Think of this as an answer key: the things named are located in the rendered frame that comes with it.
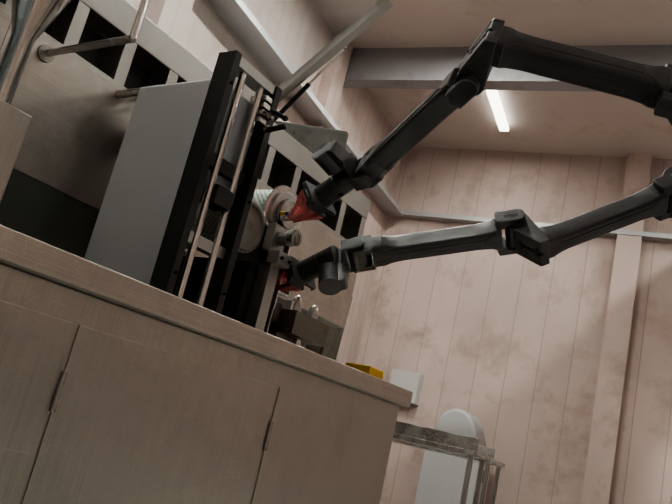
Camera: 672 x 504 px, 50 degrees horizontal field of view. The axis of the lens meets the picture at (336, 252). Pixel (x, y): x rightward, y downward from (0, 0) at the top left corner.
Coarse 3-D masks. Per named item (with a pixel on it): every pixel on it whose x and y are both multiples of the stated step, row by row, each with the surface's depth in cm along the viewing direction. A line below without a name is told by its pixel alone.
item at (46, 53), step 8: (104, 40) 147; (112, 40) 145; (120, 40) 144; (128, 40) 143; (136, 40) 143; (40, 48) 158; (48, 48) 159; (56, 48) 156; (64, 48) 154; (72, 48) 153; (80, 48) 151; (88, 48) 150; (96, 48) 149; (40, 56) 158; (48, 56) 158
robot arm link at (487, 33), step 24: (480, 48) 127; (504, 48) 127; (528, 48) 126; (552, 48) 126; (576, 48) 126; (480, 72) 131; (528, 72) 129; (552, 72) 127; (576, 72) 126; (600, 72) 124; (624, 72) 123; (648, 72) 123; (624, 96) 126; (648, 96) 124
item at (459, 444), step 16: (400, 432) 602; (416, 432) 597; (432, 432) 593; (448, 432) 589; (448, 448) 585; (464, 448) 581; (480, 464) 636; (464, 480) 576; (480, 480) 632; (464, 496) 572
